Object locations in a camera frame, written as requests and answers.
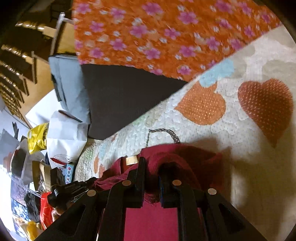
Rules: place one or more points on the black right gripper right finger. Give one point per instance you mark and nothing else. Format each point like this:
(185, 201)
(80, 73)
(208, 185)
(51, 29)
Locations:
(202, 215)

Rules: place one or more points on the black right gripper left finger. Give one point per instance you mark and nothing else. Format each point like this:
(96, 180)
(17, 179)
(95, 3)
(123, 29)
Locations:
(100, 215)

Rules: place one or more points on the maroon red small garment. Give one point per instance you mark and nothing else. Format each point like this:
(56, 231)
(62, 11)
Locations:
(200, 169)

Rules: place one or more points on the person's left hand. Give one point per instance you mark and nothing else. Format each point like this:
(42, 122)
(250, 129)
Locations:
(59, 210)

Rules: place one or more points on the red plastic bag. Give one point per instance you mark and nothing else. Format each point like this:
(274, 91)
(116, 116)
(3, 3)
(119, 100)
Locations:
(45, 211)

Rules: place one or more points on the blue patterned box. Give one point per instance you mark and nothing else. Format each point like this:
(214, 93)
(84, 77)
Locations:
(69, 172)

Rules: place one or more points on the white plastic bag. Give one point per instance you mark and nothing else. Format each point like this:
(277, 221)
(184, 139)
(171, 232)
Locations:
(66, 139)

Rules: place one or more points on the yellow plastic bag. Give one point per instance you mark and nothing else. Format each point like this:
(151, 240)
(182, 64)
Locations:
(37, 138)

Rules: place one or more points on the quilted patchwork heart bedspread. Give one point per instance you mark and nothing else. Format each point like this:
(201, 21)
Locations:
(244, 108)

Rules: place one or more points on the black folded cloth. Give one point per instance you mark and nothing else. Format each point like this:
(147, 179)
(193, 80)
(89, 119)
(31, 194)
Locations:
(118, 95)

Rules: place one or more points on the grey-blue folded cloth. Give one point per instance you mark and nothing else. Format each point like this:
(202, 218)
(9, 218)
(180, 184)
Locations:
(68, 80)

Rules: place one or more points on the wooden slatted headboard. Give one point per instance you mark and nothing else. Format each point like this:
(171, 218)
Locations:
(31, 32)

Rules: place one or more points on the orange floral fabric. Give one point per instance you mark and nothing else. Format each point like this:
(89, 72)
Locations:
(178, 39)

